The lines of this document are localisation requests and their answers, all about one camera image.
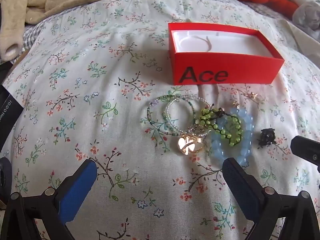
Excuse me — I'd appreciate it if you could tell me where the black hair claw clip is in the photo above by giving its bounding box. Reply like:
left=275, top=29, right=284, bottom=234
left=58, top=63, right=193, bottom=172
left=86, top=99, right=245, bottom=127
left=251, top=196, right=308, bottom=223
left=258, top=128, right=276, bottom=147

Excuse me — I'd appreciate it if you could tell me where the light blue bead bracelet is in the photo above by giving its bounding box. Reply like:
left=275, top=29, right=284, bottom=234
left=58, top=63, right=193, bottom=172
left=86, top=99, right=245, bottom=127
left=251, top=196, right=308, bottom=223
left=211, top=108, right=254, bottom=166

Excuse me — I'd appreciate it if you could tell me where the green bead braided bracelet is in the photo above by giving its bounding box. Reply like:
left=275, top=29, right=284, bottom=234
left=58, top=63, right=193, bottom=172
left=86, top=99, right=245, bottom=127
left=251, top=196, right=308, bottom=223
left=194, top=107, right=244, bottom=147

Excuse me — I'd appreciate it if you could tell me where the small gold star earring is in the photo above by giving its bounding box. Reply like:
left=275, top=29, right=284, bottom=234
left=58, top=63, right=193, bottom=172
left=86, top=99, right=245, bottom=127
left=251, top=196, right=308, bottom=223
left=245, top=92, right=258, bottom=101

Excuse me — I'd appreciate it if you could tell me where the black device with label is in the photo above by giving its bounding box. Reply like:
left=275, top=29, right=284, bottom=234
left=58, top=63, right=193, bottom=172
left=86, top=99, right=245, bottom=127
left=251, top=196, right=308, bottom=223
left=0, top=62, right=23, bottom=150

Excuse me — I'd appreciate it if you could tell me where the grey crumpled cloth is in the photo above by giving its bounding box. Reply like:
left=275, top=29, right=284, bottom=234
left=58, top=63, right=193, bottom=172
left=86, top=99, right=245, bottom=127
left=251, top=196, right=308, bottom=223
left=292, top=2, right=320, bottom=41

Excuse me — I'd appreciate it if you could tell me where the red Ace box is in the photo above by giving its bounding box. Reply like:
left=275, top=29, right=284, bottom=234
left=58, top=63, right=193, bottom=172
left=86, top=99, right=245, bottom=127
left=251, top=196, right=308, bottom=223
left=168, top=22, right=285, bottom=85

